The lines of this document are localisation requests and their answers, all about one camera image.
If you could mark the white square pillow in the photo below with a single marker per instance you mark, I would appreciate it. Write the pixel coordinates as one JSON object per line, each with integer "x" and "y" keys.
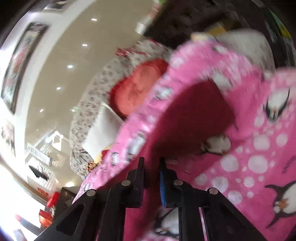
{"x": 103, "y": 131}

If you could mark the dark wooden table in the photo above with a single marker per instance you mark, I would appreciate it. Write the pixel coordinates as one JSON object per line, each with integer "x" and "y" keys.
{"x": 65, "y": 200}

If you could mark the floral quilt pillow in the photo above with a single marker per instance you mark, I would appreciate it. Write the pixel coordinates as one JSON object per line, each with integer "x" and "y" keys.
{"x": 98, "y": 91}

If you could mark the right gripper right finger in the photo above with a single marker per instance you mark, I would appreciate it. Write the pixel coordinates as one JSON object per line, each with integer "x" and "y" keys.
{"x": 203, "y": 215}

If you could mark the framed wall picture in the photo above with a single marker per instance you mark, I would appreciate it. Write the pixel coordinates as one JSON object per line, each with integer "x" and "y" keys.
{"x": 19, "y": 61}

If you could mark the red box on table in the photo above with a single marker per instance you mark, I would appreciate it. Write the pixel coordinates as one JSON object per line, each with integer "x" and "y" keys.
{"x": 53, "y": 199}

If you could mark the pink penguin blanket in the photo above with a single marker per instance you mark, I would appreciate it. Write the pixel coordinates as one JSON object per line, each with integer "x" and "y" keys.
{"x": 252, "y": 163}

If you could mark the red heart cushion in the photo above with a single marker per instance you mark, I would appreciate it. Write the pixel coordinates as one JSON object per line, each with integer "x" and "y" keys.
{"x": 129, "y": 93}

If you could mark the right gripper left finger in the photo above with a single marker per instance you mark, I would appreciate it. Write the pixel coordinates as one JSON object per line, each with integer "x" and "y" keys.
{"x": 99, "y": 214}

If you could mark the dark carved wooden headboard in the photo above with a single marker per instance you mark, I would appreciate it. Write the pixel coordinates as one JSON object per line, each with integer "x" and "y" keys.
{"x": 176, "y": 21}

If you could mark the dark red fleece garment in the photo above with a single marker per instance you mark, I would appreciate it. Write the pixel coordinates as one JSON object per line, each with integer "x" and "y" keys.
{"x": 197, "y": 113}

